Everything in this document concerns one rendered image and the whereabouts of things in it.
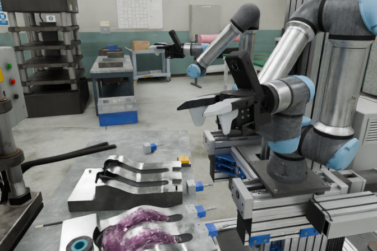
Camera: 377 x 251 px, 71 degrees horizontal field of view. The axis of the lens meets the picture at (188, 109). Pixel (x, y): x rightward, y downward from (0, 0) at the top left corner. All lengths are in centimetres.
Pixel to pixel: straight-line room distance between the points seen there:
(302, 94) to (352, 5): 29
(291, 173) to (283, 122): 40
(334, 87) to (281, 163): 33
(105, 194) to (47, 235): 26
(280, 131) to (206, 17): 683
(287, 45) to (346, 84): 20
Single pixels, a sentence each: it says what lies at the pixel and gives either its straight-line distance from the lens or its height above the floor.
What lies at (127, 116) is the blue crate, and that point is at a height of 12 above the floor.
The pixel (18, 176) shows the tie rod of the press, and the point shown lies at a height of 93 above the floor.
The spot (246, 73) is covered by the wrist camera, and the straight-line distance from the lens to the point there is 53.
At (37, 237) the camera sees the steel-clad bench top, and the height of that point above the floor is 80.
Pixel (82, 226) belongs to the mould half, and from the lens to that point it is 109.
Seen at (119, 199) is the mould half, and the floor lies 86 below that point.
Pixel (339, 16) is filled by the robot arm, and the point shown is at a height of 161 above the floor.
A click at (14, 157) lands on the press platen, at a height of 104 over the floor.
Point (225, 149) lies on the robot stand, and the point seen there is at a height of 93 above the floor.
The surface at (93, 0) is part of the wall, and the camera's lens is 742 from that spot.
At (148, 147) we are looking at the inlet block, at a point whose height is 84.
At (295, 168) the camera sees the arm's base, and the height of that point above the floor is 110.
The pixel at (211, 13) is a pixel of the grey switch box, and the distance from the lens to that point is 748.
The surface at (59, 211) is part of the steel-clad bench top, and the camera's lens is 137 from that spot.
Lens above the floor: 161
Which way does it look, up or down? 19 degrees down
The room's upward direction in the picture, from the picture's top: straight up
